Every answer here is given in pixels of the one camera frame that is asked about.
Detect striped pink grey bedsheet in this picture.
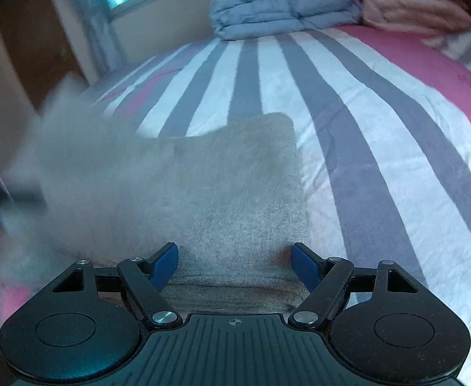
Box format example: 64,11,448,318
0,26,471,385

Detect grey pants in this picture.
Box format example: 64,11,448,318
0,81,309,314

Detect folded blue-grey quilt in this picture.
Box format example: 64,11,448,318
209,0,362,40

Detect brown wooden door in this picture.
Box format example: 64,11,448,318
0,0,84,110

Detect folded pink quilt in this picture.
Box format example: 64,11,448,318
361,0,471,36

